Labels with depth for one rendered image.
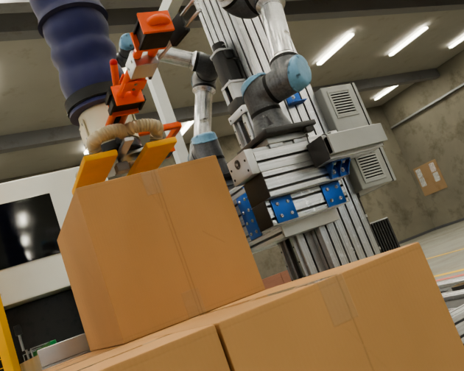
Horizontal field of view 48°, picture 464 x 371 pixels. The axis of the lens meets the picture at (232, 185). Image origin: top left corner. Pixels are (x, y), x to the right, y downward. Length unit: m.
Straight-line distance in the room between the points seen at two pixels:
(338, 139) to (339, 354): 1.13
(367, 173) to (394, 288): 1.38
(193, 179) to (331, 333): 0.74
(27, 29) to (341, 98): 5.44
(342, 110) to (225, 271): 1.12
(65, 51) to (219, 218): 0.76
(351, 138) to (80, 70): 0.93
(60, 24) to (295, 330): 1.34
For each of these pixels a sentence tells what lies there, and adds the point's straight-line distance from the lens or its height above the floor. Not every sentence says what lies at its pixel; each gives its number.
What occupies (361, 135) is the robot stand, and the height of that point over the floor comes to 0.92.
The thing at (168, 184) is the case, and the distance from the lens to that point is 1.41.
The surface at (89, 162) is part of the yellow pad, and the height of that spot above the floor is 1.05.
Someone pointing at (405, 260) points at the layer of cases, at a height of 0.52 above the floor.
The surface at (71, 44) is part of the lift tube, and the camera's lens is 1.80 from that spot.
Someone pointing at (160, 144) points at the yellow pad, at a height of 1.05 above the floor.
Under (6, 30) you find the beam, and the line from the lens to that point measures 7.20.
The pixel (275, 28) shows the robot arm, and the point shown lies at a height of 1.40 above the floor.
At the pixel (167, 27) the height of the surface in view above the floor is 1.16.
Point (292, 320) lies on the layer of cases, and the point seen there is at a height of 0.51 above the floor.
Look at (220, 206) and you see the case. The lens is 1.44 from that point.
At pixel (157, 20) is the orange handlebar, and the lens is 1.21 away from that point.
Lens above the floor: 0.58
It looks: 10 degrees up
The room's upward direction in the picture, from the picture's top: 20 degrees counter-clockwise
